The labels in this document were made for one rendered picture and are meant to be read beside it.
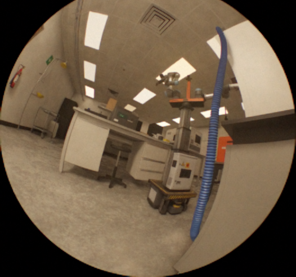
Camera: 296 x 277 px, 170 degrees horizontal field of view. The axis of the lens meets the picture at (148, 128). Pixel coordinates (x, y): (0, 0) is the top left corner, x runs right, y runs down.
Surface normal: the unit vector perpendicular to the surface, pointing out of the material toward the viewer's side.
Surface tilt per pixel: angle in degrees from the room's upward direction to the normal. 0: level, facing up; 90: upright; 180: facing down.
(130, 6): 180
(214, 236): 90
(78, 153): 90
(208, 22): 180
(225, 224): 90
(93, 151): 90
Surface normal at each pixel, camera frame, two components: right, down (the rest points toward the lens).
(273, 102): -0.83, -0.34
